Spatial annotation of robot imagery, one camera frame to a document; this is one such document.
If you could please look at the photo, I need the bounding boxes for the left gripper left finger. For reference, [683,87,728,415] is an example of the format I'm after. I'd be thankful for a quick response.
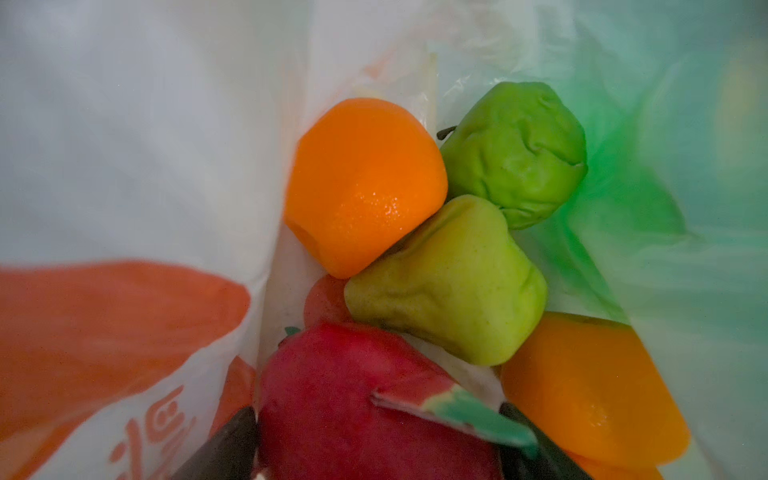
[171,406,258,480]

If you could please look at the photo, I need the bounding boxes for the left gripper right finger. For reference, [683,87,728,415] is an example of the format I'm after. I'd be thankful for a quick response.
[498,402,592,480]

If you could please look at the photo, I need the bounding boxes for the red dragon fruit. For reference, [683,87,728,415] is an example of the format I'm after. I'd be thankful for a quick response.
[258,323,538,479]

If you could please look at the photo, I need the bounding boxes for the yellow printed plastic bag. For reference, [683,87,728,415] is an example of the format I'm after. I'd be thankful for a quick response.
[1,1,767,479]

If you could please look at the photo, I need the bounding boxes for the orange fruit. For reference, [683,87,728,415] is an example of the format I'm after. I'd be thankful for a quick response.
[500,312,691,479]
[284,98,447,279]

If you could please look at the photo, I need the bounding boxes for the dark green wrinkled fruit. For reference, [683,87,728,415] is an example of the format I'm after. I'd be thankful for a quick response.
[438,82,588,230]

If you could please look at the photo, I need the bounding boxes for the green pear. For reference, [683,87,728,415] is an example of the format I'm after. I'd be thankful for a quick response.
[344,195,548,366]

